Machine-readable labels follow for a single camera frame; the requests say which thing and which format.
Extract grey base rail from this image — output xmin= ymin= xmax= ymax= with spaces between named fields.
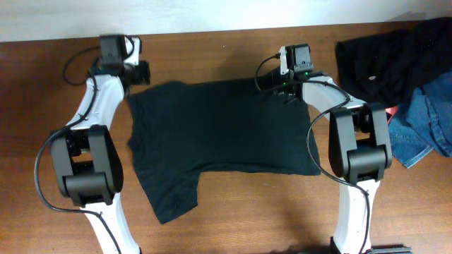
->
xmin=368 ymin=246 xmax=413 ymax=254

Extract dark green cloth garment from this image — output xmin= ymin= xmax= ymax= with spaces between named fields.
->
xmin=127 ymin=78 xmax=319 ymax=224

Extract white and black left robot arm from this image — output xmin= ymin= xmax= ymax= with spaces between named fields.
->
xmin=46 ymin=35 xmax=150 ymax=253

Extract blue denim jeans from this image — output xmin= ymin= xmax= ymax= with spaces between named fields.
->
xmin=388 ymin=72 xmax=451 ymax=169

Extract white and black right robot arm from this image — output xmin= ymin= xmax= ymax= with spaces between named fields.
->
xmin=257 ymin=44 xmax=392 ymax=253

